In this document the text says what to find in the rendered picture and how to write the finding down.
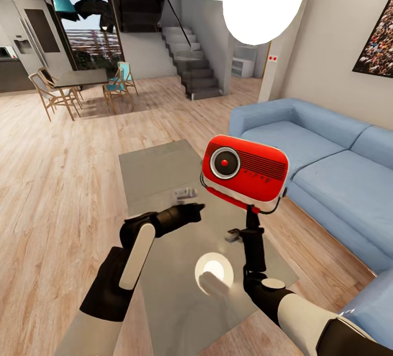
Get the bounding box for radio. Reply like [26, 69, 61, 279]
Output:
[201, 135, 290, 215]

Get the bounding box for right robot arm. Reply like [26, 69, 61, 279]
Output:
[224, 205, 393, 356]

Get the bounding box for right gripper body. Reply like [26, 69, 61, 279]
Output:
[239, 228, 265, 258]

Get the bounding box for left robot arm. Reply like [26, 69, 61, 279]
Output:
[53, 187, 205, 356]

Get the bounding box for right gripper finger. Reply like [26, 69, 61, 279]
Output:
[246, 205, 259, 230]
[246, 213, 260, 230]

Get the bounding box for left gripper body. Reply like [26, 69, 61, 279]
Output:
[165, 203, 201, 232]

